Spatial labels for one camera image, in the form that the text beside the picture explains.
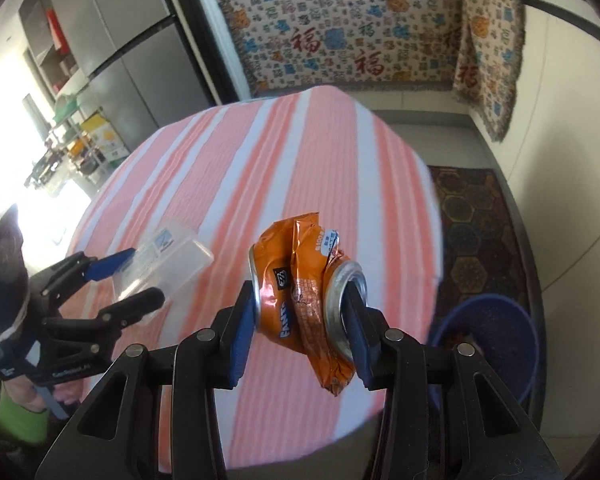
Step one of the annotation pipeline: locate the yellow green cardboard box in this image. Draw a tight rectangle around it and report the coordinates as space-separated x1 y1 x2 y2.
80 112 131 161

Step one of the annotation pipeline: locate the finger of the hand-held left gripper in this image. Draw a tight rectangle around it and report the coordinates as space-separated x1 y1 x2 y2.
40 247 137 296
44 287 167 356

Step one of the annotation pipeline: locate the grey wall cabinet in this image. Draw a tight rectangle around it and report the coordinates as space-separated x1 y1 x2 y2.
17 0 91 98

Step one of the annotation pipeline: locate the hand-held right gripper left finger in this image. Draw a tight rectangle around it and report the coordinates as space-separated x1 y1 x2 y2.
34 280 257 480

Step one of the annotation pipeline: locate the clear plastic box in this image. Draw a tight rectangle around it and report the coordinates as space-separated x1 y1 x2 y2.
111 217 215 311

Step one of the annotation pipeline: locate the blue plastic basket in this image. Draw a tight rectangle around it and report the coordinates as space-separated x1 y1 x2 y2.
427 294 540 411

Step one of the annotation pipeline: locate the white kitchen counter cabinet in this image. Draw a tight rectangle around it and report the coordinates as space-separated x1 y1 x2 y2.
467 0 600 291

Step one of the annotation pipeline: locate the large printed blanket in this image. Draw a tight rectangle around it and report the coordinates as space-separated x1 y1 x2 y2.
215 0 468 98

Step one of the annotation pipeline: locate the small printed blanket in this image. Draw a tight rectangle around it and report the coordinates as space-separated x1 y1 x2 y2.
452 0 526 143

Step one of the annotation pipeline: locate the person's left forearm green sleeve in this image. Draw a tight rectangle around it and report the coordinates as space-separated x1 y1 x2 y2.
0 390 51 448

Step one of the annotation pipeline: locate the grey refrigerator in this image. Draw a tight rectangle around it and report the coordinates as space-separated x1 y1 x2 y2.
45 0 216 131

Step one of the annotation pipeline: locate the white storage rack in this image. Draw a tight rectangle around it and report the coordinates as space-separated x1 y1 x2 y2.
22 92 111 196

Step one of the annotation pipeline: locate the red paper bag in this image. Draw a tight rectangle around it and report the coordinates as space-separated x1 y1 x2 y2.
46 7 71 56

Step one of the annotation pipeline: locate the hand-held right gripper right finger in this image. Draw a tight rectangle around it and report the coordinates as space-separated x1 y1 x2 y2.
339 282 563 480

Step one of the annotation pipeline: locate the person's left hand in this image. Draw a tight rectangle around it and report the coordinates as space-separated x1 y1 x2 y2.
2 380 76 413

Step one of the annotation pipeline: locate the crushed soda can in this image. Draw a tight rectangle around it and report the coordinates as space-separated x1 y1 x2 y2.
247 212 368 397

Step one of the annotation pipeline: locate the dark patterned floor mat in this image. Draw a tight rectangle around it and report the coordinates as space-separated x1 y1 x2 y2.
427 166 531 321

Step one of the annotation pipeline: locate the green plastic basin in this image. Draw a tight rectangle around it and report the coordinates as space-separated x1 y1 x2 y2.
55 94 83 121

